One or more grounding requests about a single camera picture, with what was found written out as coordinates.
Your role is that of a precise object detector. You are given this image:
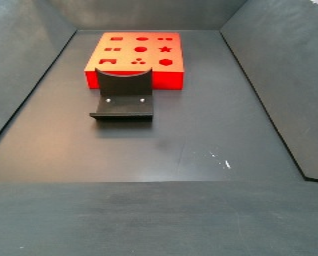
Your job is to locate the red shape sorter block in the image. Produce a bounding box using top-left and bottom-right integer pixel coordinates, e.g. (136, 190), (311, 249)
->
(84, 32), (184, 90)

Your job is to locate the black curved holder bracket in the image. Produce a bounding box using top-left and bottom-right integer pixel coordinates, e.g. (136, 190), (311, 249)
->
(89, 69), (153, 120)

